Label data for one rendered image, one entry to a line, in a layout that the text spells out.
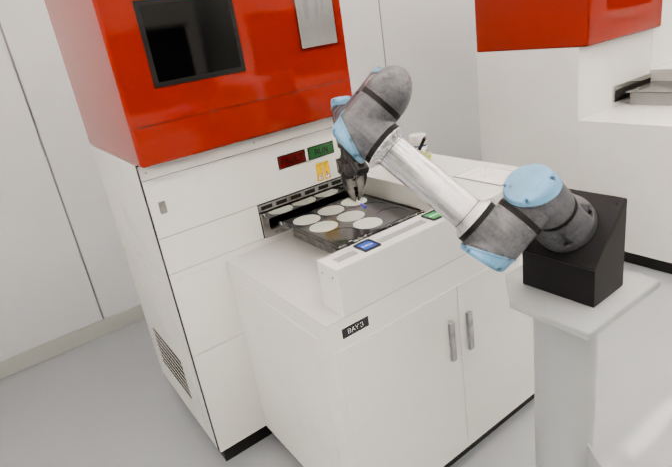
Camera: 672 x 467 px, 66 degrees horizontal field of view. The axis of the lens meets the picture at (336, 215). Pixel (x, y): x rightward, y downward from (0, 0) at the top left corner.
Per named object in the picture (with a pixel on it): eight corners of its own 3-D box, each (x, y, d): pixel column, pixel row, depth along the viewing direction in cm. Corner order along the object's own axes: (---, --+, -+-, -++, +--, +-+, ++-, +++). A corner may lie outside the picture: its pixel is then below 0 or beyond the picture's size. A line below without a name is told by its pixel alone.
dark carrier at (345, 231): (282, 223, 188) (282, 221, 188) (356, 194, 206) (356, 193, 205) (338, 247, 161) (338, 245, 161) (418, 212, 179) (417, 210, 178)
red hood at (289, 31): (89, 144, 214) (39, -13, 193) (262, 103, 255) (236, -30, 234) (142, 169, 154) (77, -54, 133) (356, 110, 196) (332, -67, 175)
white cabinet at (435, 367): (269, 441, 211) (224, 262, 183) (435, 338, 260) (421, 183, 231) (368, 555, 161) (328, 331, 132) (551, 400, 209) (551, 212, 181)
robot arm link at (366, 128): (547, 233, 114) (360, 80, 121) (501, 283, 116) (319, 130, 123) (537, 230, 126) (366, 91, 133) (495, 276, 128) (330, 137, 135)
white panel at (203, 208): (168, 280, 174) (134, 166, 160) (357, 205, 216) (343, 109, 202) (171, 283, 172) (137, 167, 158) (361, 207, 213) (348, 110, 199)
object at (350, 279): (323, 305, 144) (315, 260, 139) (459, 238, 172) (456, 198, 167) (343, 317, 136) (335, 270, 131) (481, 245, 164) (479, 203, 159)
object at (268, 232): (264, 237, 190) (259, 213, 187) (357, 201, 213) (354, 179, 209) (266, 238, 189) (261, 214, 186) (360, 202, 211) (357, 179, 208)
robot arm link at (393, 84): (398, 47, 118) (370, 61, 166) (367, 85, 120) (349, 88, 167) (435, 80, 120) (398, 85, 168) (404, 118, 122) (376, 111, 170)
